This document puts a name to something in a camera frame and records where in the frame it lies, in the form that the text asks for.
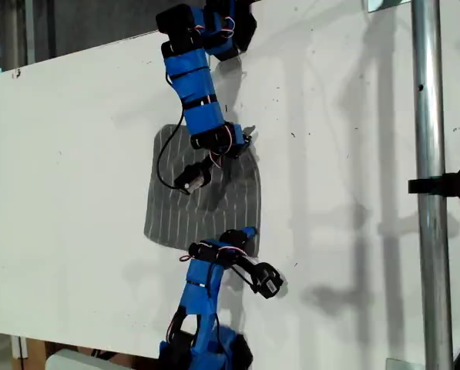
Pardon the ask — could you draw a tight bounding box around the grey white-striped towel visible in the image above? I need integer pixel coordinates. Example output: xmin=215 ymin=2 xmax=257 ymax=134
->
xmin=143 ymin=123 xmax=263 ymax=258

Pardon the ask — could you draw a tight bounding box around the white box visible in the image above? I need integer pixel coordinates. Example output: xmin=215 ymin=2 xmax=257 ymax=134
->
xmin=45 ymin=348 xmax=135 ymax=370

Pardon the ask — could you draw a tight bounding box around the black clamp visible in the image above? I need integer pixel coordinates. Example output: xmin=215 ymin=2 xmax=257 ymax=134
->
xmin=408 ymin=163 xmax=460 ymax=205

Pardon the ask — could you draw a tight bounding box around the wooden table leg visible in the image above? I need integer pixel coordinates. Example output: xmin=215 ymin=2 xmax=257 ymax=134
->
xmin=11 ymin=335 xmax=48 ymax=370

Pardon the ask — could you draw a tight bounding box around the black camera stalk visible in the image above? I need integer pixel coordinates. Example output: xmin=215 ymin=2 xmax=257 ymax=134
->
xmin=199 ymin=153 xmax=220 ymax=173
xmin=237 ymin=255 xmax=260 ymax=274

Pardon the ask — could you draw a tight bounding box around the black camera cable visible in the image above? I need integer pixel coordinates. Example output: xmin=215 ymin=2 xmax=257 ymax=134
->
xmin=229 ymin=265 xmax=258 ymax=291
xmin=156 ymin=110 xmax=186 ymax=190

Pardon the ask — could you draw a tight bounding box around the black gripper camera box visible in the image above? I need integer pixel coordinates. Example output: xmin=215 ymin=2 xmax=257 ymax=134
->
xmin=252 ymin=262 xmax=285 ymax=300
xmin=173 ymin=163 xmax=213 ymax=195

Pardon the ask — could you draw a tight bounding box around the steel post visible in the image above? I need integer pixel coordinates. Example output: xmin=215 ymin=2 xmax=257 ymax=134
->
xmin=410 ymin=0 xmax=456 ymax=370

